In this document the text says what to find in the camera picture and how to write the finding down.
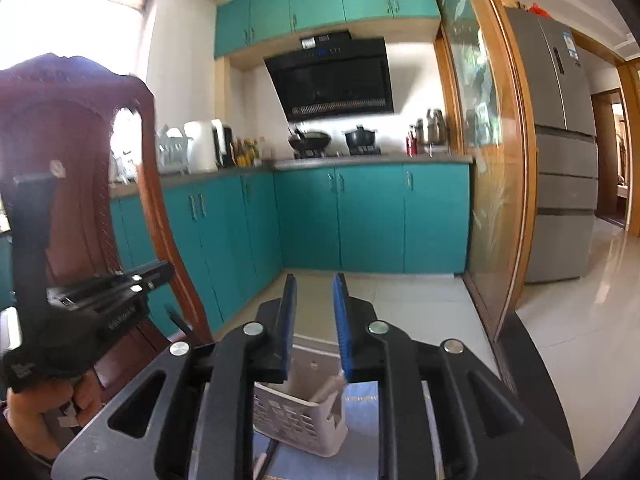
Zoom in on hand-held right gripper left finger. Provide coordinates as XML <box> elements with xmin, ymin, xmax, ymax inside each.
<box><xmin>50</xmin><ymin>274</ymin><xmax>298</xmax><ymax>480</ymax></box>

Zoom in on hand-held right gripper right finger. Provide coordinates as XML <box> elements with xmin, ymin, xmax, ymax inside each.
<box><xmin>332</xmin><ymin>273</ymin><xmax>581</xmax><ymax>480</ymax></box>

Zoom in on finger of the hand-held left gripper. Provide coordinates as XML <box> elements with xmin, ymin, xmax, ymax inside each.
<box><xmin>46</xmin><ymin>261</ymin><xmax>176</xmax><ymax>311</ymax></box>

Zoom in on beige wooden utensil handle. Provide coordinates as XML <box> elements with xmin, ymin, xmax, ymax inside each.
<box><xmin>309</xmin><ymin>369</ymin><xmax>347</xmax><ymax>406</ymax></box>

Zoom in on white plastic utensil basket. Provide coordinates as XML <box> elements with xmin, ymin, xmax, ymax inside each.
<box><xmin>252</xmin><ymin>339</ymin><xmax>349</xmax><ymax>458</ymax></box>

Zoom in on person's left hand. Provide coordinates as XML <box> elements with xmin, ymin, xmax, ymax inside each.
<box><xmin>6</xmin><ymin>370</ymin><xmax>108</xmax><ymax>461</ymax></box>

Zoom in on black chopstick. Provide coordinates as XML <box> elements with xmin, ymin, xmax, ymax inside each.
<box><xmin>167</xmin><ymin>310</ymin><xmax>197</xmax><ymax>343</ymax></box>
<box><xmin>256</xmin><ymin>439</ymin><xmax>282</xmax><ymax>480</ymax></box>

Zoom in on teal base cabinets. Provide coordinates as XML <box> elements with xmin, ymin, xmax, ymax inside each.
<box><xmin>109</xmin><ymin>162</ymin><xmax>472</xmax><ymax>335</ymax></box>

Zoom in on white dish rack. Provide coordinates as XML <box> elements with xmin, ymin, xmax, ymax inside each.
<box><xmin>157</xmin><ymin>127</ymin><xmax>194</xmax><ymax>172</ymax></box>

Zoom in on white kitchen appliance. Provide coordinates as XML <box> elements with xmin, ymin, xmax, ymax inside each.
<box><xmin>183</xmin><ymin>119</ymin><xmax>225</xmax><ymax>174</ymax></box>

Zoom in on red-brown wooden chair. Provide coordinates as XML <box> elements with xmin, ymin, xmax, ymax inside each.
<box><xmin>0</xmin><ymin>52</ymin><xmax>217</xmax><ymax>397</ymax></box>

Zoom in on black kitchen appliance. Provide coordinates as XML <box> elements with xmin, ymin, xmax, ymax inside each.
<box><xmin>219</xmin><ymin>124</ymin><xmax>236</xmax><ymax>169</ymax></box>

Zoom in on row of condiment bottles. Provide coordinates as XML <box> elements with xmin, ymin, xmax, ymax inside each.
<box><xmin>232</xmin><ymin>137</ymin><xmax>276</xmax><ymax>167</ymax></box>

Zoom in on black gas stove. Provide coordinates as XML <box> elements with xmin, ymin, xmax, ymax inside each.
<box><xmin>293</xmin><ymin>145</ymin><xmax>382</xmax><ymax>159</ymax></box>

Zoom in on black wok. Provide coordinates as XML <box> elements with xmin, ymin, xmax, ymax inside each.
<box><xmin>287</xmin><ymin>127</ymin><xmax>333</xmax><ymax>154</ymax></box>

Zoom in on black cooking pot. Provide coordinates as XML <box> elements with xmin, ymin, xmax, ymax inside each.
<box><xmin>343</xmin><ymin>124</ymin><xmax>379</xmax><ymax>150</ymax></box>

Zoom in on wooden framed glass sliding door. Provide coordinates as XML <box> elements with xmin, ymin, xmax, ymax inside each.
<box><xmin>426</xmin><ymin>0</ymin><xmax>537</xmax><ymax>345</ymax></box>

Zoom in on black range hood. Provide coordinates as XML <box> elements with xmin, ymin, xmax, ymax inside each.
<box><xmin>263</xmin><ymin>30</ymin><xmax>395</xmax><ymax>122</ymax></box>

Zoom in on kitchen window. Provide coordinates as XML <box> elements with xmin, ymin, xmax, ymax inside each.
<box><xmin>0</xmin><ymin>0</ymin><xmax>157</xmax><ymax>83</ymax></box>

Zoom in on silver refrigerator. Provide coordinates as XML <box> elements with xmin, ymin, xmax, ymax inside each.
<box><xmin>504</xmin><ymin>7</ymin><xmax>600</xmax><ymax>284</ymax></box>

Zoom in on wooden door frame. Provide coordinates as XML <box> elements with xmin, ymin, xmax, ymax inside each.
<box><xmin>571</xmin><ymin>29</ymin><xmax>640</xmax><ymax>239</ymax></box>

